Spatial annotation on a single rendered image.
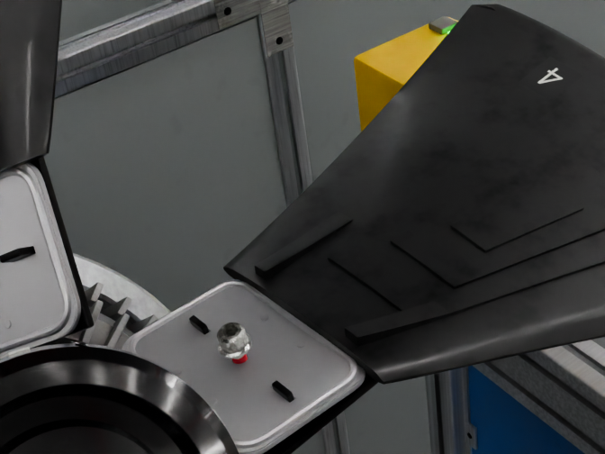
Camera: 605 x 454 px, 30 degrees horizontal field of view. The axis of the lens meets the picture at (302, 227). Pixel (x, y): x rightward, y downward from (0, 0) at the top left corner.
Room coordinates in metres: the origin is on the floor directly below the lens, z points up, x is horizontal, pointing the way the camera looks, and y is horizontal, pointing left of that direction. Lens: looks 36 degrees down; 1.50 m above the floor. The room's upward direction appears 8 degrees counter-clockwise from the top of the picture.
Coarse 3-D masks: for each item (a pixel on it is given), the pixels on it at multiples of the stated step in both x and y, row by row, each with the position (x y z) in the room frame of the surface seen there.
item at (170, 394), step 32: (32, 352) 0.27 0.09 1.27; (64, 352) 0.28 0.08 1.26; (96, 352) 0.28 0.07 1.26; (128, 352) 0.28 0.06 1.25; (0, 384) 0.26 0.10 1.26; (32, 384) 0.27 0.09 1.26; (64, 384) 0.27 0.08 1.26; (96, 384) 0.27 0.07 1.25; (128, 384) 0.27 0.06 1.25; (160, 384) 0.27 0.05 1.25; (0, 416) 0.26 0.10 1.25; (32, 416) 0.27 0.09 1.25; (64, 416) 0.27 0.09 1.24; (96, 416) 0.27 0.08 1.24; (128, 416) 0.27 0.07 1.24; (160, 416) 0.27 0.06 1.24; (192, 416) 0.27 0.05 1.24; (0, 448) 0.26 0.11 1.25; (32, 448) 0.25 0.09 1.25; (64, 448) 0.26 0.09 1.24; (96, 448) 0.26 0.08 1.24; (128, 448) 0.26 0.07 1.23; (160, 448) 0.26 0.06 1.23; (192, 448) 0.26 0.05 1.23; (224, 448) 0.26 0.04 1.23
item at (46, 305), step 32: (0, 192) 0.35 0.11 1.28; (32, 192) 0.34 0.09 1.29; (0, 224) 0.34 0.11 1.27; (32, 224) 0.34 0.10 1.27; (32, 256) 0.33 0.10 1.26; (64, 256) 0.32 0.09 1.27; (0, 288) 0.33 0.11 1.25; (32, 288) 0.32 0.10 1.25; (64, 288) 0.32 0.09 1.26; (0, 320) 0.32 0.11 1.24; (32, 320) 0.32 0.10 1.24; (64, 320) 0.31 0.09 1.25; (0, 352) 0.32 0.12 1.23
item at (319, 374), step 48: (240, 288) 0.38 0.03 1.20; (144, 336) 0.36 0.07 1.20; (192, 336) 0.35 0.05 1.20; (288, 336) 0.34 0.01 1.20; (192, 384) 0.32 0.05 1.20; (240, 384) 0.32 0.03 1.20; (288, 384) 0.32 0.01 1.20; (336, 384) 0.31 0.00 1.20; (240, 432) 0.29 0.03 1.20; (288, 432) 0.29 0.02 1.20
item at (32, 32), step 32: (0, 0) 0.38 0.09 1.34; (32, 0) 0.38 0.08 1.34; (0, 32) 0.38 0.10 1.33; (32, 32) 0.37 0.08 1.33; (0, 64) 0.37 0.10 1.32; (32, 64) 0.36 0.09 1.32; (0, 96) 0.36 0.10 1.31; (32, 96) 0.36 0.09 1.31; (0, 128) 0.36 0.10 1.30; (32, 128) 0.35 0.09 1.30; (0, 160) 0.35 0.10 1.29; (32, 160) 0.35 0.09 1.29
